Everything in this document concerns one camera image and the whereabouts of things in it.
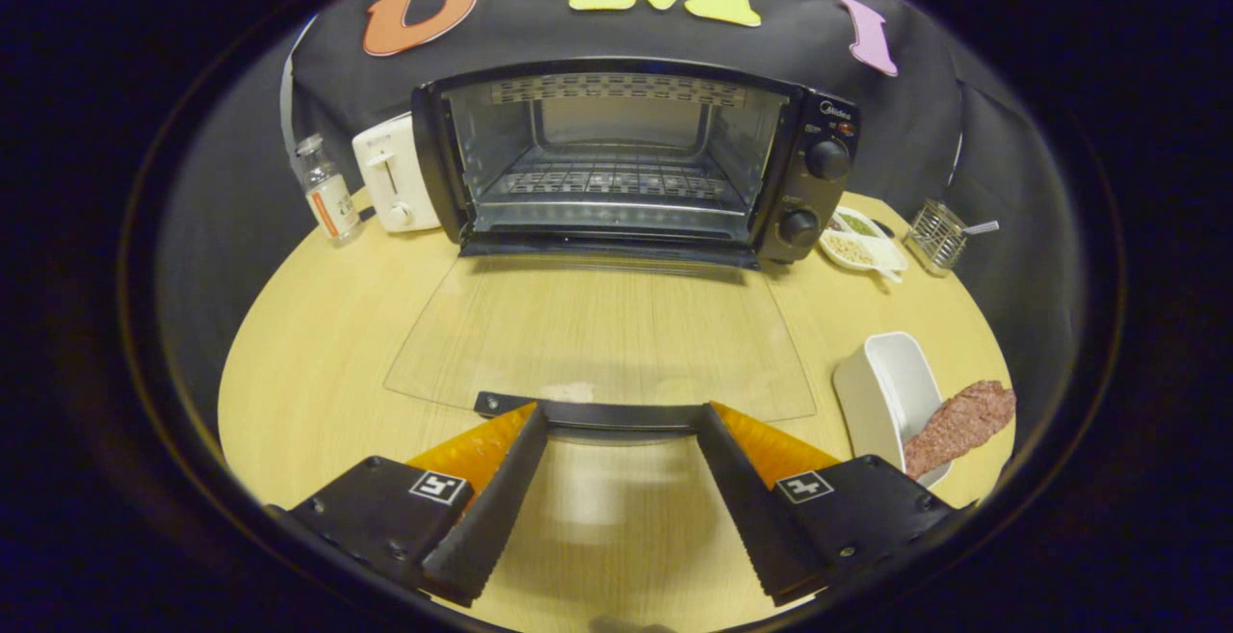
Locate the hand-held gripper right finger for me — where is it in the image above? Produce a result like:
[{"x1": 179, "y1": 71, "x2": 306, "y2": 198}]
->
[{"x1": 695, "y1": 402, "x2": 964, "y2": 607}]

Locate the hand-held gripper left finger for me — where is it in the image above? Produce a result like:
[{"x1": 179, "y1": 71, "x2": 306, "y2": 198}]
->
[{"x1": 289, "y1": 402, "x2": 550, "y2": 608}]

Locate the brown meat strip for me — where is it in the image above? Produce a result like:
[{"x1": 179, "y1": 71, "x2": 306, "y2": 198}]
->
[{"x1": 904, "y1": 381, "x2": 1018, "y2": 481}]

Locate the black toaster oven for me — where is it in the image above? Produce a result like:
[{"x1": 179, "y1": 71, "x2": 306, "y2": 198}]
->
[{"x1": 383, "y1": 57, "x2": 862, "y2": 446}]

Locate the white pop-up toaster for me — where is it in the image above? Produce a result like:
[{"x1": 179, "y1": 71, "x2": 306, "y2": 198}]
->
[{"x1": 352, "y1": 113, "x2": 443, "y2": 234}]

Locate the white rectangular dish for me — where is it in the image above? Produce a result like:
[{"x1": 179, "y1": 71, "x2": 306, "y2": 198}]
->
[{"x1": 833, "y1": 331, "x2": 956, "y2": 490}]

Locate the white divided bean dish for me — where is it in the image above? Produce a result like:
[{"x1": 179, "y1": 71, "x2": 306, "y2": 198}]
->
[{"x1": 819, "y1": 206, "x2": 910, "y2": 284}]

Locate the clear glass bottle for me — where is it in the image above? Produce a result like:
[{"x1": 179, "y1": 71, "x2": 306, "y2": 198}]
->
[{"x1": 294, "y1": 133, "x2": 365, "y2": 248}]

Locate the wire mesh holder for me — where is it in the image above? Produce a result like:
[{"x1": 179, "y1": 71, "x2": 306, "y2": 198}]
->
[{"x1": 904, "y1": 198, "x2": 969, "y2": 278}]

